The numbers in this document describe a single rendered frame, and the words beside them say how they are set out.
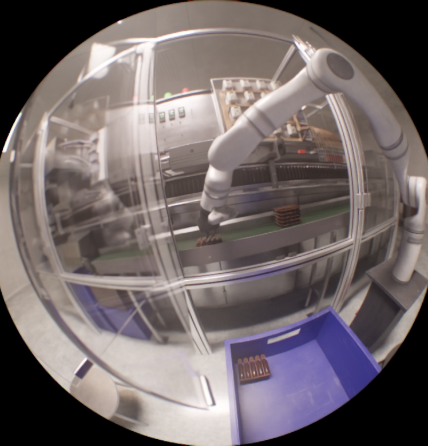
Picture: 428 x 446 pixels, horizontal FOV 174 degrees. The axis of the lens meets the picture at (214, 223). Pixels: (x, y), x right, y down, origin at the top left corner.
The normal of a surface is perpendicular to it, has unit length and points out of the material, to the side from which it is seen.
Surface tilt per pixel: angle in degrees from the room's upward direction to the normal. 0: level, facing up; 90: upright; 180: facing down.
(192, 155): 90
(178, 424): 0
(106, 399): 0
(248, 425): 0
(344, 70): 117
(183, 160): 90
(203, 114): 90
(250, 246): 90
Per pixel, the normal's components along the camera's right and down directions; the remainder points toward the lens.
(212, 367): -0.16, -0.97
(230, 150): 0.00, 0.58
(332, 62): -0.41, 0.62
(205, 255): 0.00, 0.21
